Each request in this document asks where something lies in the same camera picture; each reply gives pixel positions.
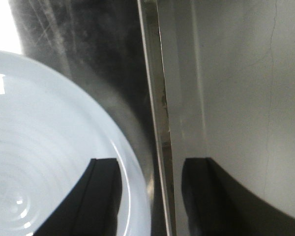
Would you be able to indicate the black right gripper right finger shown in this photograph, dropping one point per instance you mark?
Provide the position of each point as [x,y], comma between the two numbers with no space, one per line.
[218,205]

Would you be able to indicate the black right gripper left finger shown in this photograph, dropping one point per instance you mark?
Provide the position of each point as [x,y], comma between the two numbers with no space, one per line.
[91,207]

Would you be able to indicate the light blue plate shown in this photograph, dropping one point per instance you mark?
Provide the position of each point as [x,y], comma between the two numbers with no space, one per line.
[50,129]

